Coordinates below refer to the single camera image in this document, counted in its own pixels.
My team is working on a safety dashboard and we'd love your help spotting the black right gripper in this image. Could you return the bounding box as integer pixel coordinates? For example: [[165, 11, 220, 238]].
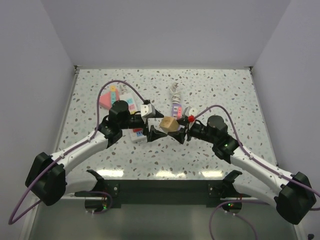
[[168, 117, 217, 145]]

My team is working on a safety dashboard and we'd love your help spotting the tan cube plug adapter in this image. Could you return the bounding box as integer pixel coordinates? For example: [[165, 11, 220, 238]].
[[159, 116, 180, 133]]

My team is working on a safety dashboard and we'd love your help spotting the white multicolour power strip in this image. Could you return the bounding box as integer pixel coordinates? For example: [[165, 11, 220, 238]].
[[119, 91, 147, 145]]

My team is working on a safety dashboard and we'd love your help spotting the pink square plug adapter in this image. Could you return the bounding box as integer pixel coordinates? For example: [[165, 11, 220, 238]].
[[176, 106, 182, 119]]

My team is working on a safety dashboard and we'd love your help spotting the purple power strip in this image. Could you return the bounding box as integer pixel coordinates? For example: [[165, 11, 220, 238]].
[[171, 103, 182, 119]]

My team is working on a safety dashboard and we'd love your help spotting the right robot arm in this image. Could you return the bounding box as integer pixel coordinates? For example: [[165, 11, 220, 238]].
[[168, 115, 317, 225]]

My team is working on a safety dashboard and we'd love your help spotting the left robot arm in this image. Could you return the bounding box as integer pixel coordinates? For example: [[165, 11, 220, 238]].
[[25, 100, 166, 206]]

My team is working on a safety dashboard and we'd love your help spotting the pink triangular power strip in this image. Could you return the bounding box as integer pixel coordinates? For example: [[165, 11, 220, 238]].
[[99, 85, 120, 110]]

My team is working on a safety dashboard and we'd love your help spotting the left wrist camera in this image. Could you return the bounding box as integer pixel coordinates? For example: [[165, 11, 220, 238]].
[[140, 100, 155, 119]]

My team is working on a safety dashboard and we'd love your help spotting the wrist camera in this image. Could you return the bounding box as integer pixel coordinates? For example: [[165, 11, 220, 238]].
[[182, 106, 199, 123], [140, 100, 155, 119]]

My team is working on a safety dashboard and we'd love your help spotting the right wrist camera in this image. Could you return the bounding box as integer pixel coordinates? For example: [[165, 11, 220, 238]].
[[182, 106, 199, 123]]

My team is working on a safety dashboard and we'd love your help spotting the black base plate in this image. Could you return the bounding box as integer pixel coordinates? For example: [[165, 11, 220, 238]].
[[74, 179, 253, 210]]

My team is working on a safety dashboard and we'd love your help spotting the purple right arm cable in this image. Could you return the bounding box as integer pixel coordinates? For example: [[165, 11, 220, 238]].
[[194, 104, 320, 240]]

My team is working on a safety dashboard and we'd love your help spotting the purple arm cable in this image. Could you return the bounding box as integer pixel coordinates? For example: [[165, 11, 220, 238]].
[[194, 104, 320, 240], [8, 79, 147, 225]]

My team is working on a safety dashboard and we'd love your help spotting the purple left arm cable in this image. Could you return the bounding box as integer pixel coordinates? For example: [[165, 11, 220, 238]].
[[8, 79, 147, 225]]

